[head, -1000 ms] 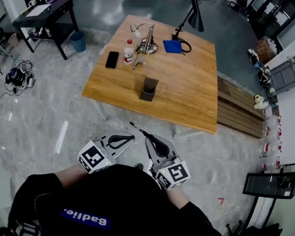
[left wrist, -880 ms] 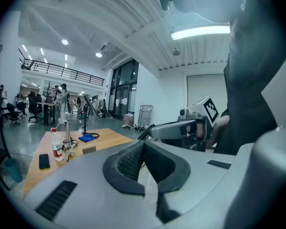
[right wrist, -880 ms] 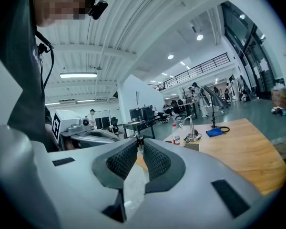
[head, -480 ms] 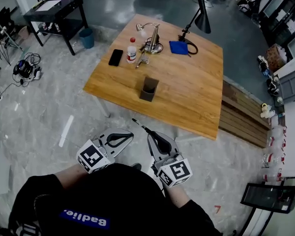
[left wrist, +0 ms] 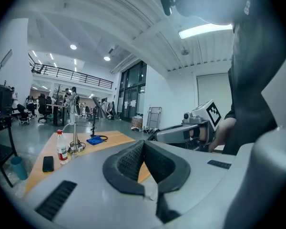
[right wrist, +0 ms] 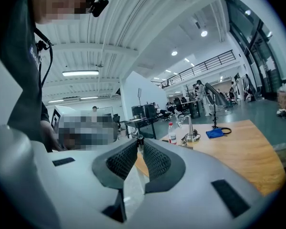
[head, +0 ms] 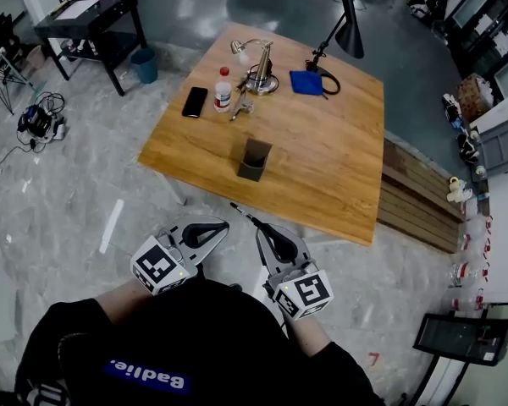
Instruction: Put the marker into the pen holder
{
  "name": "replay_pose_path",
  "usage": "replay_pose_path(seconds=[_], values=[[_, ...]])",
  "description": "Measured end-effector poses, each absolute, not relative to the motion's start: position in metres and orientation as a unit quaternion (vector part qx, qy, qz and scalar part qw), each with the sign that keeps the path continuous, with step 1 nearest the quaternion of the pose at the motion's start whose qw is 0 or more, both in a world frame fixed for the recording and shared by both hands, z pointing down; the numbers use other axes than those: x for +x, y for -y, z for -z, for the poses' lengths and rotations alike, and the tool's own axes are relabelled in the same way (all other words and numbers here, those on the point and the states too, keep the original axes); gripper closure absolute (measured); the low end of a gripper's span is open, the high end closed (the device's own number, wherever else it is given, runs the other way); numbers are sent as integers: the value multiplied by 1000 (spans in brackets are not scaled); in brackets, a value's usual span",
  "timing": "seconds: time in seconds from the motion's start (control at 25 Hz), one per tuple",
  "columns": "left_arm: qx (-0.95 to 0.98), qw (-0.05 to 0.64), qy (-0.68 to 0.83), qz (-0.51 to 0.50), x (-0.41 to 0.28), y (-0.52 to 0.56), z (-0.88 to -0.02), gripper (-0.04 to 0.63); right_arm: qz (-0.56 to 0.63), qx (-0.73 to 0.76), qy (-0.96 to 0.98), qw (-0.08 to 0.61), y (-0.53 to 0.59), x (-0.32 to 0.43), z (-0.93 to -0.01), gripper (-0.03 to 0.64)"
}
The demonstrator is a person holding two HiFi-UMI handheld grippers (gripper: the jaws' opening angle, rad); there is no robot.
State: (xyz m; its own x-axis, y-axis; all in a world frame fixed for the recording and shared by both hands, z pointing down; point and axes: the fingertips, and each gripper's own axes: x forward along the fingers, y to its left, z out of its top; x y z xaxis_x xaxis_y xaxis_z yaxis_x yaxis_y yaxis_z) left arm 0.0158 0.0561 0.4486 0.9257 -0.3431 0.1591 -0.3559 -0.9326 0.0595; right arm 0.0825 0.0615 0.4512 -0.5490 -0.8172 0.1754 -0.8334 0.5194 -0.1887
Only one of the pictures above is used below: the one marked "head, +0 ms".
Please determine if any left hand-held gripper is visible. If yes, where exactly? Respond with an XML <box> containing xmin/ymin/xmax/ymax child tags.
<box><xmin>130</xmin><ymin>215</ymin><xmax>231</xmax><ymax>297</ymax></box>

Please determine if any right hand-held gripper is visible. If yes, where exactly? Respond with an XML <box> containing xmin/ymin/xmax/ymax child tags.
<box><xmin>255</xmin><ymin>223</ymin><xmax>335</xmax><ymax>322</ymax></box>

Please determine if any brown cardboard box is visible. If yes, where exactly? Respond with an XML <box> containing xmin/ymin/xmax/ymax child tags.
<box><xmin>237</xmin><ymin>137</ymin><xmax>274</xmax><ymax>184</ymax></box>

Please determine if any person's left forearm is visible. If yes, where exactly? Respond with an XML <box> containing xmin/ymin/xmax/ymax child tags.
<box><xmin>93</xmin><ymin>277</ymin><xmax>154</xmax><ymax>326</ymax></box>

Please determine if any person's right forearm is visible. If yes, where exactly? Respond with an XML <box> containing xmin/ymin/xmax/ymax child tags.
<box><xmin>284</xmin><ymin>310</ymin><xmax>334</xmax><ymax>358</ymax></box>

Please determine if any person's black shirt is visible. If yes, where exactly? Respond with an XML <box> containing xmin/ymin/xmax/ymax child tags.
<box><xmin>14</xmin><ymin>277</ymin><xmax>387</xmax><ymax>406</ymax></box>

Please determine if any grey metal hand tool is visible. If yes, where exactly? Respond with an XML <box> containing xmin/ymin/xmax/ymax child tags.
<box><xmin>229</xmin><ymin>91</ymin><xmax>256</xmax><ymax>123</ymax></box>

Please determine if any black smartphone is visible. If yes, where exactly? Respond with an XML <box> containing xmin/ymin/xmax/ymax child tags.
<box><xmin>181</xmin><ymin>86</ymin><xmax>209</xmax><ymax>119</ymax></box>

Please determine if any clear bottle with red cap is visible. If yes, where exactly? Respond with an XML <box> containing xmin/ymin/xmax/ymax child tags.
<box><xmin>213</xmin><ymin>66</ymin><xmax>233</xmax><ymax>114</ymax></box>

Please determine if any wooden slatted bench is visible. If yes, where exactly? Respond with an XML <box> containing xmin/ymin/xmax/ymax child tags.
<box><xmin>376</xmin><ymin>137</ymin><xmax>467</xmax><ymax>255</ymax></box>

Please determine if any blue cloth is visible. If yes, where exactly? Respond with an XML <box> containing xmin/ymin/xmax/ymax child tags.
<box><xmin>289</xmin><ymin>70</ymin><xmax>325</xmax><ymax>97</ymax></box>

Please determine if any silver desk lamp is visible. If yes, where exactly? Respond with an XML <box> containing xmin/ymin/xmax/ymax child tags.
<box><xmin>229</xmin><ymin>38</ymin><xmax>280</xmax><ymax>97</ymax></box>

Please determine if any blue trash bin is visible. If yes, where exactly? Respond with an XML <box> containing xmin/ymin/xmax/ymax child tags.
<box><xmin>129</xmin><ymin>47</ymin><xmax>159</xmax><ymax>85</ymax></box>

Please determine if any row of clear plastic bottles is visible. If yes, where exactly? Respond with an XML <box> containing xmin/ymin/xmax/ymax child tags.
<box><xmin>447</xmin><ymin>214</ymin><xmax>495</xmax><ymax>313</ymax></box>

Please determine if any black monitor on stand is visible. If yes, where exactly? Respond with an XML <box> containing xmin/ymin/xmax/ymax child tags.
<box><xmin>411</xmin><ymin>312</ymin><xmax>508</xmax><ymax>406</ymax></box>

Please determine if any black desk lamp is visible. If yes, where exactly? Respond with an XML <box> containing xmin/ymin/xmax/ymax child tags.
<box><xmin>305</xmin><ymin>0</ymin><xmax>366</xmax><ymax>100</ymax></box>

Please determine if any black side table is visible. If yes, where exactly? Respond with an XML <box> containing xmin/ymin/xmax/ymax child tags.
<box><xmin>33</xmin><ymin>0</ymin><xmax>149</xmax><ymax>97</ymax></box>

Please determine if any brown woven basket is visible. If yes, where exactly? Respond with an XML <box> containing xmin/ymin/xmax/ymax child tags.
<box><xmin>456</xmin><ymin>74</ymin><xmax>493</xmax><ymax>120</ymax></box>

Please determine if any white paper sheet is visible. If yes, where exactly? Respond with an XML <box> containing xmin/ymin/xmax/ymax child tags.
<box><xmin>54</xmin><ymin>0</ymin><xmax>101</xmax><ymax>22</ymax></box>

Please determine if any black folding stand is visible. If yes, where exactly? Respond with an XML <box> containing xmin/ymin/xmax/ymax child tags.
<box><xmin>0</xmin><ymin>13</ymin><xmax>36</xmax><ymax>116</ymax></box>

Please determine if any black storage shelf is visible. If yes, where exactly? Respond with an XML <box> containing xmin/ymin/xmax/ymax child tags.
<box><xmin>443</xmin><ymin>0</ymin><xmax>508</xmax><ymax>82</ymax></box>

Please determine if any power strip with cables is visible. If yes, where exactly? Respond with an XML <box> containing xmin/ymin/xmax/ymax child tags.
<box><xmin>15</xmin><ymin>91</ymin><xmax>69</xmax><ymax>144</ymax></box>

